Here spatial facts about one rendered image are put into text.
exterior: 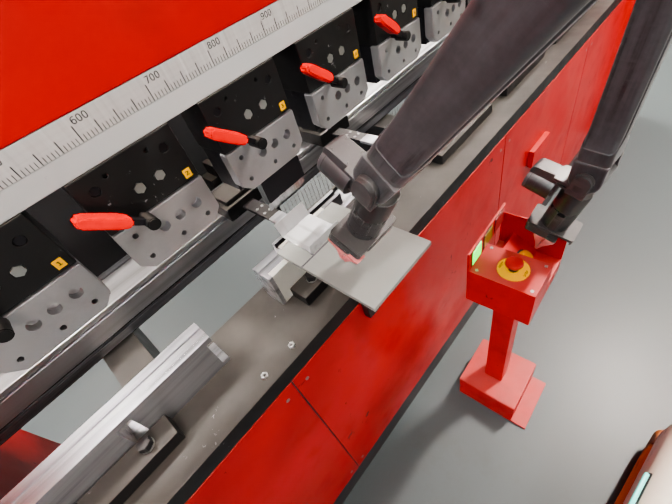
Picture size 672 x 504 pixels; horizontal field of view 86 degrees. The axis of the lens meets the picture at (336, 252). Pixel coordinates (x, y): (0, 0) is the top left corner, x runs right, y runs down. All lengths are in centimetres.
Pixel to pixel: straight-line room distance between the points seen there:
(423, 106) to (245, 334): 64
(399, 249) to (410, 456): 101
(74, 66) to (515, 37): 44
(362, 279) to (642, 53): 53
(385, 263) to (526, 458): 106
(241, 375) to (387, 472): 89
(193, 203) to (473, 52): 46
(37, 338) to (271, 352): 39
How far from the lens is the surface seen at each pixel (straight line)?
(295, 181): 76
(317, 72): 66
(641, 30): 71
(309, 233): 79
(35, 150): 53
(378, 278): 66
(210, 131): 56
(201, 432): 80
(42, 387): 102
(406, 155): 38
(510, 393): 152
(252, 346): 82
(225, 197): 95
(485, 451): 157
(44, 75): 53
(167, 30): 57
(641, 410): 174
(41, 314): 60
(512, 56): 28
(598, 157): 80
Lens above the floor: 152
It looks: 45 degrees down
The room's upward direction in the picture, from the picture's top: 20 degrees counter-clockwise
